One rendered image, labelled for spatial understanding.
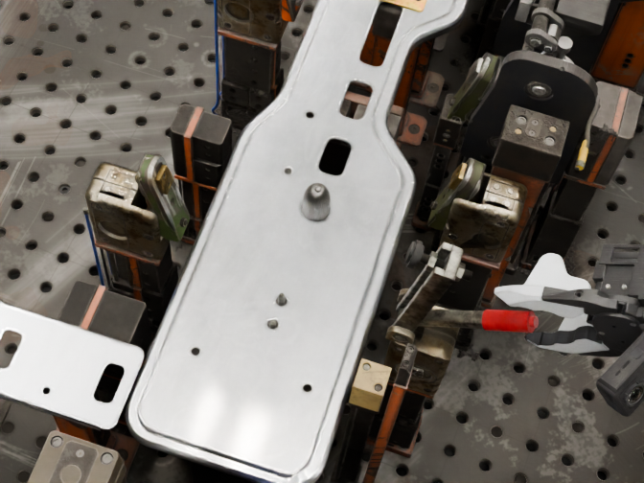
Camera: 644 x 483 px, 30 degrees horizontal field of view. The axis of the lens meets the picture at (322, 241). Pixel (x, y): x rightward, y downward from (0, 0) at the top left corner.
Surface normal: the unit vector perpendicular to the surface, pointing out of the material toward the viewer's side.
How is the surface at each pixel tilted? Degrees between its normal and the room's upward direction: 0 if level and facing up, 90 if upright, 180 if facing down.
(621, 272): 33
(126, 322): 0
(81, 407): 0
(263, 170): 0
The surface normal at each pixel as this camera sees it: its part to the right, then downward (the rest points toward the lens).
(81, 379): 0.06, -0.45
